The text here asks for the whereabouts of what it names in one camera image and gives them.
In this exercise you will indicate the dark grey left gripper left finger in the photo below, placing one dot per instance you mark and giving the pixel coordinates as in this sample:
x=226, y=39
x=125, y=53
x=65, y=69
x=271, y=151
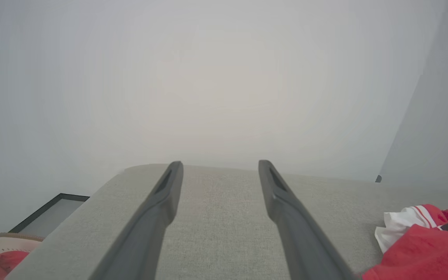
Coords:
x=150, y=225

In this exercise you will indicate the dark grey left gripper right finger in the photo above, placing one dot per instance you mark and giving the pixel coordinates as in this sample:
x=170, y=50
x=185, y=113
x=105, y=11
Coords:
x=298, y=233

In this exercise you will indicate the red and white t-shirt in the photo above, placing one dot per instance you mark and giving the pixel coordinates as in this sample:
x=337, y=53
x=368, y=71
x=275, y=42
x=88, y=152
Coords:
x=422, y=252

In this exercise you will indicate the grey fabric sofa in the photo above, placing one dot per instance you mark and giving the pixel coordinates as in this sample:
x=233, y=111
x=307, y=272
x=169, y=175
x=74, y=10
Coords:
x=224, y=233

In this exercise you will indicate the red cloth with dark print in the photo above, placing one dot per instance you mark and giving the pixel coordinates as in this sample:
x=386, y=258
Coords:
x=2, y=265

